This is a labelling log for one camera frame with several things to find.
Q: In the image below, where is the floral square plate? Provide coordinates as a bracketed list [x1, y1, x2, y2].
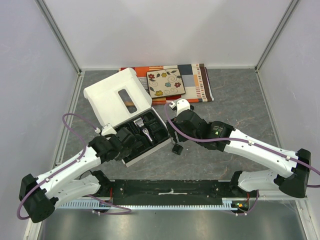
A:
[146, 68, 186, 99]

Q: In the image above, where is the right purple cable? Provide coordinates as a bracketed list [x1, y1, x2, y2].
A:
[164, 101, 320, 217]

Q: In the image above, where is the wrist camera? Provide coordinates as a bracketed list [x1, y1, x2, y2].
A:
[94, 123, 117, 136]
[169, 98, 191, 115]

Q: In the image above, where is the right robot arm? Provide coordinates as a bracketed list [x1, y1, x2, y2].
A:
[167, 109, 311, 198]

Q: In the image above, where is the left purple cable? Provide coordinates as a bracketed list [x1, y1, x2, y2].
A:
[16, 113, 133, 221]

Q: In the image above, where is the silver black hair clipper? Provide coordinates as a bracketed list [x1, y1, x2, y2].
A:
[133, 117, 154, 145]

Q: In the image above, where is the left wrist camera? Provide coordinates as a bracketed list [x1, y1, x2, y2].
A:
[94, 123, 117, 136]

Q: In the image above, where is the white hair clipper kit box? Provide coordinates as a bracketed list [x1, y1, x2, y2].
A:
[83, 68, 171, 167]

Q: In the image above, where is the grey cable duct rail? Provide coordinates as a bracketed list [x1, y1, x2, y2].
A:
[59, 198, 239, 211]

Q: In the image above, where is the purple cable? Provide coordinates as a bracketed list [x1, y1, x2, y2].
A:
[16, 113, 133, 221]
[164, 101, 320, 217]

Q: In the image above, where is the black comb guard attachment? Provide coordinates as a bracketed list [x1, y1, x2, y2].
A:
[171, 144, 184, 156]

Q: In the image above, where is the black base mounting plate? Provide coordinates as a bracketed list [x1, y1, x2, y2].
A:
[99, 178, 261, 207]

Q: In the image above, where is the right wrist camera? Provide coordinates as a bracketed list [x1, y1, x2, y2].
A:
[169, 98, 191, 115]

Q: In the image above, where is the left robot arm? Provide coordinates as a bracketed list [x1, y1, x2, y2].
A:
[17, 127, 137, 223]

